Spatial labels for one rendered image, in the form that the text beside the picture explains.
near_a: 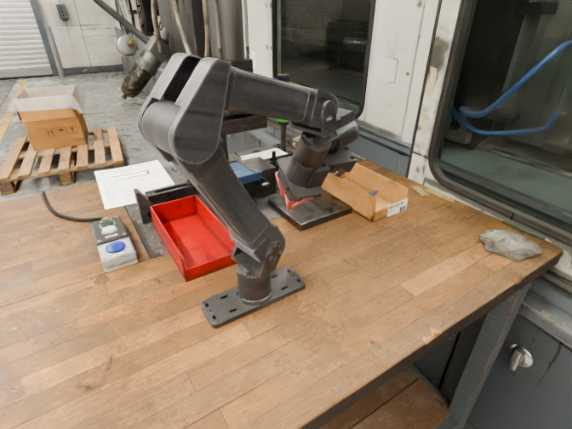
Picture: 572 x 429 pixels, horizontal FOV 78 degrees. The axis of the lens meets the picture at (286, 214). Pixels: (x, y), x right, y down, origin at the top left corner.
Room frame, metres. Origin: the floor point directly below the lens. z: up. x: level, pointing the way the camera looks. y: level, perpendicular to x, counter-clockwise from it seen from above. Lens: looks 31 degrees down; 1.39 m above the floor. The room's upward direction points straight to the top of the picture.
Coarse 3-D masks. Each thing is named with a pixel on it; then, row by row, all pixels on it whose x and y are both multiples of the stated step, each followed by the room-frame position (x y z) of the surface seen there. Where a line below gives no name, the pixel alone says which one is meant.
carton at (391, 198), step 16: (336, 176) 0.91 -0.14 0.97; (352, 176) 1.01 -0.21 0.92; (368, 176) 0.96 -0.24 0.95; (384, 176) 0.91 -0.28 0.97; (336, 192) 0.90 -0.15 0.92; (352, 192) 0.85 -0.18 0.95; (368, 192) 0.93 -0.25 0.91; (384, 192) 0.90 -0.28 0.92; (400, 192) 0.85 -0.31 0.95; (352, 208) 0.84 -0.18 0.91; (368, 208) 0.79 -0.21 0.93; (384, 208) 0.80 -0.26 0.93; (400, 208) 0.83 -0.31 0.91
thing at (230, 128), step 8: (224, 112) 0.87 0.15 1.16; (232, 112) 0.86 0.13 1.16; (224, 120) 0.87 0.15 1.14; (232, 120) 0.87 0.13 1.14; (240, 120) 0.89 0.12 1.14; (248, 120) 0.90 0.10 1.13; (256, 120) 0.91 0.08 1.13; (264, 120) 0.92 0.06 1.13; (224, 128) 0.86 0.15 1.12; (232, 128) 0.87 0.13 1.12; (240, 128) 0.88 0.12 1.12; (248, 128) 0.90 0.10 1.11; (256, 128) 0.91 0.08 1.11
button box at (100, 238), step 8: (48, 208) 0.84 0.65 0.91; (64, 216) 0.79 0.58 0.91; (96, 224) 0.72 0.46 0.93; (120, 224) 0.72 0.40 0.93; (96, 232) 0.68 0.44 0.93; (112, 232) 0.68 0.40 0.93; (120, 232) 0.68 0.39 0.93; (96, 240) 0.65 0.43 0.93; (104, 240) 0.65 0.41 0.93; (112, 240) 0.66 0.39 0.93
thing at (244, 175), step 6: (234, 162) 0.97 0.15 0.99; (240, 168) 0.92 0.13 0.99; (246, 168) 0.92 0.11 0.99; (240, 174) 0.88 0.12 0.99; (246, 174) 0.82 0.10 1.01; (252, 174) 0.83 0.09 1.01; (258, 174) 0.84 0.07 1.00; (240, 180) 0.82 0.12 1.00; (246, 180) 0.83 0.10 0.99; (252, 180) 0.84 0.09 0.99
